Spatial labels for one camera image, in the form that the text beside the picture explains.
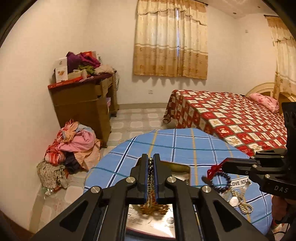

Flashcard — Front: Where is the dark blue bead bracelet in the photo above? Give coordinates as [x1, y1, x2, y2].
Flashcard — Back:
[209, 171, 232, 194]

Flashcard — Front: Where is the silver metal watch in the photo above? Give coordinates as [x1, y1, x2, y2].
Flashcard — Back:
[228, 182, 251, 207]

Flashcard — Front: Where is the red knot tassel ornament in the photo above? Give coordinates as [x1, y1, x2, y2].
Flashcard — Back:
[207, 160, 225, 181]

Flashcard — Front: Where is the white pearl necklace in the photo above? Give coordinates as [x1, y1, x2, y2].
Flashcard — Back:
[230, 188, 254, 214]

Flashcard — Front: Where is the person's right hand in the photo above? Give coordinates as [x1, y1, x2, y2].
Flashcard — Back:
[271, 195, 295, 229]

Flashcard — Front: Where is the pink metal tin box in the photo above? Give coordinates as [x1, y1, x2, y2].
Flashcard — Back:
[124, 161, 204, 240]

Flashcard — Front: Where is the red patterned bed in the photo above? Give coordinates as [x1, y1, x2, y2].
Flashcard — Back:
[163, 90, 287, 156]

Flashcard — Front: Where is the pink pillow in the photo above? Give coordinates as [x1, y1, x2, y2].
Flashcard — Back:
[249, 93, 280, 113]

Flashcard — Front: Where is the blue plaid tablecloth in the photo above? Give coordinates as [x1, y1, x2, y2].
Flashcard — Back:
[84, 128, 272, 235]

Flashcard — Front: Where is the cream wooden headboard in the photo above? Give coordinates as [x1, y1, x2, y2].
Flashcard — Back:
[246, 82, 295, 113]

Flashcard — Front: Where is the clothes pile on floor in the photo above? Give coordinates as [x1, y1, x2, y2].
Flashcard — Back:
[37, 120, 101, 191]

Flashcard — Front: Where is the brown wooden cabinet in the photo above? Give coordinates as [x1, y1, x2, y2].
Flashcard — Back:
[48, 73, 119, 148]

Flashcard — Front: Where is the white product box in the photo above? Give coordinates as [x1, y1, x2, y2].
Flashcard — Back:
[54, 57, 68, 83]

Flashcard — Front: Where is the beige window curtain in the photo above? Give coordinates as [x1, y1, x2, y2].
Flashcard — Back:
[133, 1, 208, 80]

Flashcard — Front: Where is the clothes pile on cabinet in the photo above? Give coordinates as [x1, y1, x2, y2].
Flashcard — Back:
[66, 52, 116, 79]

